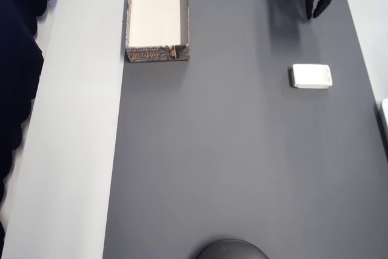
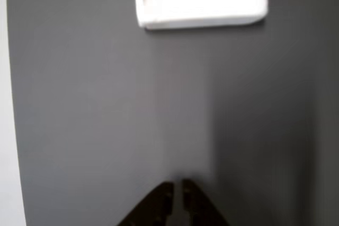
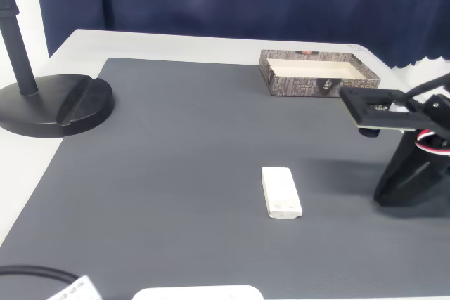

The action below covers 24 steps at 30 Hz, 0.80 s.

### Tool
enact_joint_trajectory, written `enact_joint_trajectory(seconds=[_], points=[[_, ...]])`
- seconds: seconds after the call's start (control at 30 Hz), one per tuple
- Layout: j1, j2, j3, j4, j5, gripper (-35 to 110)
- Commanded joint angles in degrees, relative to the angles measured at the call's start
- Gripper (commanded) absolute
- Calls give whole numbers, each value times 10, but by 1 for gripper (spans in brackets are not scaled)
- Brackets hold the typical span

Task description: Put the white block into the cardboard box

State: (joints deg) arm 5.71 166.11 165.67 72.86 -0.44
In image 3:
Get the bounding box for small white rectangular block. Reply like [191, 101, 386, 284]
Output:
[261, 165, 304, 220]

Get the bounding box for stone-patterned open cardboard box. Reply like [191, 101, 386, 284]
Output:
[259, 49, 383, 98]

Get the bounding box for grey desk mat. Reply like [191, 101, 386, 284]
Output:
[0, 56, 450, 300]

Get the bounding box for white rounded flat device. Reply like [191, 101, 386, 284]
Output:
[131, 285, 264, 300]

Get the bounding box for red white servo wires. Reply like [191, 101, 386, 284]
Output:
[414, 130, 450, 159]

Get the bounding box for black round-base camera stand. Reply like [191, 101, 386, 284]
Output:
[0, 0, 116, 138]

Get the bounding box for black cable with label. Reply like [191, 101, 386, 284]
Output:
[0, 264, 80, 283]

